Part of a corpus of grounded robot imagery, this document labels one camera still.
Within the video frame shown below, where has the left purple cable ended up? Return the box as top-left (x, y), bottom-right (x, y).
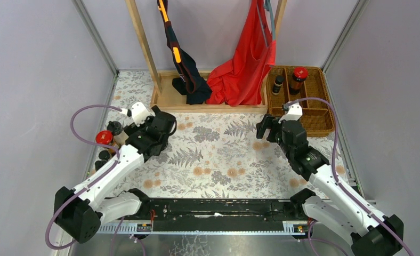
top-left (45, 104), bottom-right (128, 251)

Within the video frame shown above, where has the red apron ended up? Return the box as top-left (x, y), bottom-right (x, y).
top-left (205, 1), bottom-right (276, 106)

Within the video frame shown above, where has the wooden rack frame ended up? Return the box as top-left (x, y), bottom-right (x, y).
top-left (126, 1), bottom-right (287, 114)

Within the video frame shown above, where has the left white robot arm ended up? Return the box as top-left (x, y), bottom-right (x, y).
top-left (45, 102), bottom-right (177, 250)

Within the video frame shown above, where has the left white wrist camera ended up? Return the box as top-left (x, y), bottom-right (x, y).
top-left (120, 102), bottom-right (156, 126)

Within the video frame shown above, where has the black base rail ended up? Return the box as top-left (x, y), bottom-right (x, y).
top-left (127, 188), bottom-right (315, 234)

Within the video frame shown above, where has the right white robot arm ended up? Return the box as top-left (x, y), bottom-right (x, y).
top-left (256, 114), bottom-right (404, 255)

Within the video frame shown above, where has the red lid jar at left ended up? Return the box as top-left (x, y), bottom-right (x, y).
top-left (95, 130), bottom-right (120, 149)

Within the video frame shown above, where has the small black cap spice bottle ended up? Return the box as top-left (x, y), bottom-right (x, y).
top-left (271, 75), bottom-right (285, 95)

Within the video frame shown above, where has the dark navy garment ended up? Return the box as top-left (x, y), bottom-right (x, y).
top-left (157, 0), bottom-right (213, 105)

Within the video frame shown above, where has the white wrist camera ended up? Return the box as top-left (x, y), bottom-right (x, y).
top-left (279, 102), bottom-right (303, 123)
top-left (120, 102), bottom-right (156, 126)

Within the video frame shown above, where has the red lid sauce jar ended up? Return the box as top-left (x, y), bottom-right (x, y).
top-left (288, 67), bottom-right (309, 94)

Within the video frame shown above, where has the wicker divided tray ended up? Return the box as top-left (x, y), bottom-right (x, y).
top-left (266, 66), bottom-right (335, 138)

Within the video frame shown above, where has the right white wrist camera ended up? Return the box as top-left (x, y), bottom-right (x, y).
top-left (279, 102), bottom-right (303, 123)

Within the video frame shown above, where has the grey clothes hanger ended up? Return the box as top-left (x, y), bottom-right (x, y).
top-left (256, 0), bottom-right (276, 46)

